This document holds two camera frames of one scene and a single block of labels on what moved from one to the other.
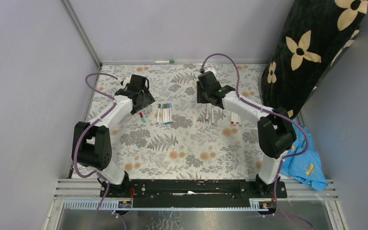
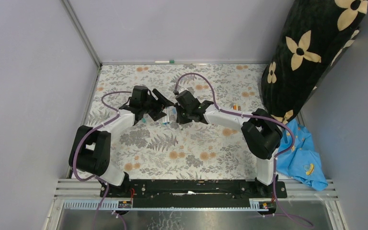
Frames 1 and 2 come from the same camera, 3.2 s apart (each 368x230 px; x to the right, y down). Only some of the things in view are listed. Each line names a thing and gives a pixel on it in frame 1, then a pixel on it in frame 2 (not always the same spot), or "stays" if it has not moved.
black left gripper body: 145,99 → 152,107
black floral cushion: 313,36 stays
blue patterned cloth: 307,167 stays
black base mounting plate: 193,193 stays
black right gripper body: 202,95 → 183,114
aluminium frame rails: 83,188 stays
